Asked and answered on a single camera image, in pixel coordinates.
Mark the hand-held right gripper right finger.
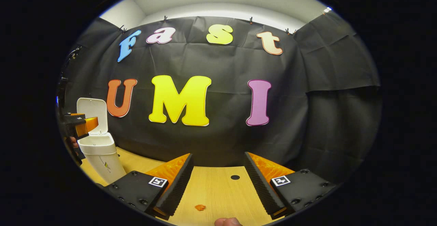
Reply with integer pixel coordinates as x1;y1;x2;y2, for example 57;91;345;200
244;152;339;220

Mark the row of black cloth clips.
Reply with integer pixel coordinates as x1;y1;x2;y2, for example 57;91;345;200
118;14;297;35

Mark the black backdrop cloth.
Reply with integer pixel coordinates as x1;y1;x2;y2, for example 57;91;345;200
56;9;382;185

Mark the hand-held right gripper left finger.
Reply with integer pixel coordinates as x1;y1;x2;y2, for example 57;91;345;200
104;153;194;220

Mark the white desktop garbage bin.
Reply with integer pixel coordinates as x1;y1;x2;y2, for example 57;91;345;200
76;97;127;185

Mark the wooden desktop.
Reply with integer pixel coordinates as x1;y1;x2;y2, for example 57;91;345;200
79;146;294;226

